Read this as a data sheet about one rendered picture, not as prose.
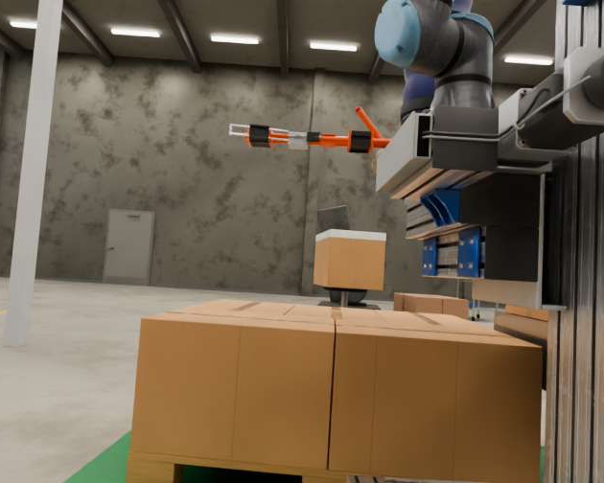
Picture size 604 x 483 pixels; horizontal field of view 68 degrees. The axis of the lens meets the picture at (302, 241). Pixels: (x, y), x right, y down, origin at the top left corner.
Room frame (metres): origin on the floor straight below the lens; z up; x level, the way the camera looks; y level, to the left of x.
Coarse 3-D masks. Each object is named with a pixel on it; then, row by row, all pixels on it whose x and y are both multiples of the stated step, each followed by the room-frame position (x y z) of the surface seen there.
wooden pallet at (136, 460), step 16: (128, 464) 1.39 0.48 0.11; (144, 464) 1.39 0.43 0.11; (160, 464) 1.38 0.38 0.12; (176, 464) 1.41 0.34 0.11; (192, 464) 1.38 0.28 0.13; (208, 464) 1.37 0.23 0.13; (224, 464) 1.37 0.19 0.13; (240, 464) 1.37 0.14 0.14; (256, 464) 1.36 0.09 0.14; (128, 480) 1.39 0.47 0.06; (144, 480) 1.39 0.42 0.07; (160, 480) 1.38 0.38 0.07; (176, 480) 1.42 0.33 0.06; (304, 480) 1.35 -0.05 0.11; (320, 480) 1.35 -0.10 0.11; (336, 480) 1.35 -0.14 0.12
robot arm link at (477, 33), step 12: (468, 24) 0.89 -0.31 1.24; (480, 24) 0.88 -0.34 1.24; (468, 36) 0.87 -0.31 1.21; (480, 36) 0.88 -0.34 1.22; (492, 36) 0.90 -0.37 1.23; (456, 48) 0.86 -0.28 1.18; (468, 48) 0.87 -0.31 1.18; (480, 48) 0.88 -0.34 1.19; (492, 48) 0.91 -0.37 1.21; (456, 60) 0.88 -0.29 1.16; (468, 60) 0.88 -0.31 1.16; (480, 60) 0.89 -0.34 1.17; (492, 60) 0.91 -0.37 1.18; (444, 72) 0.90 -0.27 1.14; (456, 72) 0.89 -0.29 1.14; (468, 72) 0.88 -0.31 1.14; (480, 72) 0.89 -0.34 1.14
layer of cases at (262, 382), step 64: (192, 320) 1.41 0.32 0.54; (256, 320) 1.51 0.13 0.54; (320, 320) 1.64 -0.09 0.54; (384, 320) 1.83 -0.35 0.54; (448, 320) 1.97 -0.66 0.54; (192, 384) 1.38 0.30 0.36; (256, 384) 1.37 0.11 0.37; (320, 384) 1.35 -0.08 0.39; (384, 384) 1.34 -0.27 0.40; (448, 384) 1.33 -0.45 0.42; (512, 384) 1.31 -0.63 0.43; (192, 448) 1.38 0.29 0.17; (256, 448) 1.37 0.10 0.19; (320, 448) 1.35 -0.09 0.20; (384, 448) 1.34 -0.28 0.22; (448, 448) 1.33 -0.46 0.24; (512, 448) 1.31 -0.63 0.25
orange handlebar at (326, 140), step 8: (272, 136) 1.53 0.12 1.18; (280, 136) 1.53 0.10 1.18; (320, 136) 1.52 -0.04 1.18; (328, 136) 1.52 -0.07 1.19; (336, 136) 1.52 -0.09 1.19; (312, 144) 1.57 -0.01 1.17; (320, 144) 1.57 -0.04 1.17; (328, 144) 1.54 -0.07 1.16; (336, 144) 1.56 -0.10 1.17; (344, 144) 1.56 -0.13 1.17; (376, 144) 1.52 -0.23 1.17; (384, 144) 1.52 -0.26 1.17
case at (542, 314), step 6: (510, 306) 1.65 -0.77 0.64; (516, 306) 1.60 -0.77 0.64; (510, 312) 1.64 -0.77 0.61; (516, 312) 1.59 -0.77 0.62; (522, 312) 1.55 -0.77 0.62; (528, 312) 1.50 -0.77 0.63; (534, 312) 1.47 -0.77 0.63; (540, 312) 1.43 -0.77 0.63; (546, 312) 1.39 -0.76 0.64; (540, 318) 1.42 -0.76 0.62; (546, 318) 1.38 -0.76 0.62
